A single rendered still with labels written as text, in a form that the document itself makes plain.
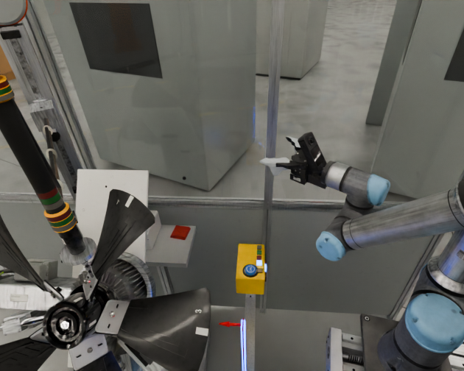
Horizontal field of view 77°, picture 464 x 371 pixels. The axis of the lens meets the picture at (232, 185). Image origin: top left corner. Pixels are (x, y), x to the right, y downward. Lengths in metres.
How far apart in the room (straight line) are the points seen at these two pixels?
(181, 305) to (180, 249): 0.59
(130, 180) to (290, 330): 1.51
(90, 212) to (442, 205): 1.02
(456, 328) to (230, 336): 1.50
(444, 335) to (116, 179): 1.02
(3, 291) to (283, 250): 1.22
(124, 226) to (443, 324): 0.79
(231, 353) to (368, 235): 1.52
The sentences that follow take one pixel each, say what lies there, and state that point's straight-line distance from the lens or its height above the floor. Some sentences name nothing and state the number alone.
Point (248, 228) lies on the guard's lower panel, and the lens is 1.55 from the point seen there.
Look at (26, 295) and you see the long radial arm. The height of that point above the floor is 1.12.
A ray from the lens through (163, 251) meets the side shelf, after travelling 1.45.
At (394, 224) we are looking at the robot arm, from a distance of 0.70.
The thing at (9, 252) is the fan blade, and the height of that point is 1.33.
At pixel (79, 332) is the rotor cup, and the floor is 1.21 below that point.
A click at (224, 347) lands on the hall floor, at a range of 2.11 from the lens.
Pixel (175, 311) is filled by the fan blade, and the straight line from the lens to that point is 0.88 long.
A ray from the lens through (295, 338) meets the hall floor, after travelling 2.15.
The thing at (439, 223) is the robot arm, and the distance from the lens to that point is 0.66.
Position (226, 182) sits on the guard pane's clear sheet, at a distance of 1.38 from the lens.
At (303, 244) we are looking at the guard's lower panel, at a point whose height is 0.71.
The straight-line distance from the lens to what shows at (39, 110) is 1.17.
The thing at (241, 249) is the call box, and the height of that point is 1.07.
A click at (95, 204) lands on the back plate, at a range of 1.14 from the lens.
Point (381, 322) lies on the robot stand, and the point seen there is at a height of 1.04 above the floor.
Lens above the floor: 1.92
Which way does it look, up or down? 37 degrees down
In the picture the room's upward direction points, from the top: 3 degrees counter-clockwise
